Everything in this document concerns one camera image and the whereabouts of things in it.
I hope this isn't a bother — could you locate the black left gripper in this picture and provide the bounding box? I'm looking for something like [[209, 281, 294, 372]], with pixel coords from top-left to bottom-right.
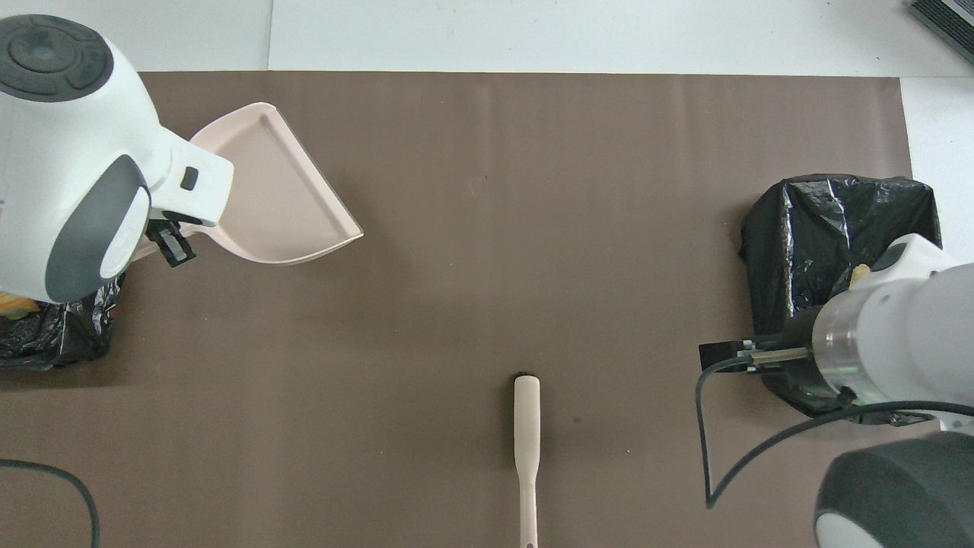
[[145, 215, 205, 269]]

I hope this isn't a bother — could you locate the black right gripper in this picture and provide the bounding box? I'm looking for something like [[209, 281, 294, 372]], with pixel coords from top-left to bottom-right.
[[699, 314, 822, 375]]

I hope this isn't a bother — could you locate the beige plastic dustpan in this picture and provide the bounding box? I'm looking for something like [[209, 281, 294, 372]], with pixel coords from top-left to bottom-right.
[[129, 102, 364, 266]]

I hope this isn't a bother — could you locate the beige handled black bristle brush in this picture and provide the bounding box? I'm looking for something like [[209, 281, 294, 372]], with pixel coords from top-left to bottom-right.
[[513, 371, 542, 548]]

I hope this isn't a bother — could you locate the black-lined trash bin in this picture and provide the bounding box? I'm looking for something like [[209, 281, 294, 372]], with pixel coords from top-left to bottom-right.
[[740, 174, 944, 418], [0, 270, 126, 371]]

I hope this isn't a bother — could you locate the brown table mat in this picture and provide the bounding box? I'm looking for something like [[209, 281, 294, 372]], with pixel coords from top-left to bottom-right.
[[0, 72, 956, 548]]

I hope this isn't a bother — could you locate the dark grey ribbed device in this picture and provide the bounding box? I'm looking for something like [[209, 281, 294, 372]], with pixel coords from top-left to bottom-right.
[[909, 0, 974, 65]]

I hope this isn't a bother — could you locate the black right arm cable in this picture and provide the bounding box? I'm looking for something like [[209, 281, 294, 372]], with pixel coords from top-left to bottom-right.
[[695, 356, 974, 509]]

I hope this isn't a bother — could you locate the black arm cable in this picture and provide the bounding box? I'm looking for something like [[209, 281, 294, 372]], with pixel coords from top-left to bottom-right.
[[695, 356, 974, 509], [0, 459, 101, 548]]

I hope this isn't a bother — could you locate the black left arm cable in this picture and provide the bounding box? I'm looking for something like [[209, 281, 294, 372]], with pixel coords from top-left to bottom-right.
[[0, 459, 101, 548]]

